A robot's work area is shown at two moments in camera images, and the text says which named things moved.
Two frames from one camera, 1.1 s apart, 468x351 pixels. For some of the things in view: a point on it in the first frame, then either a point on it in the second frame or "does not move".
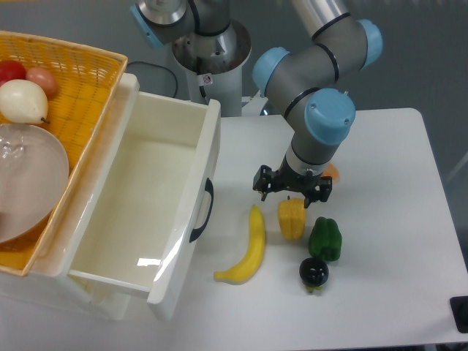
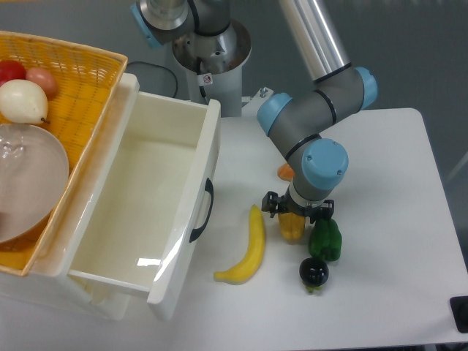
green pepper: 325,240 does not move
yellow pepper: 292,216 does not move
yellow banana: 243,272 does not move
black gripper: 315,186 -> 271,202
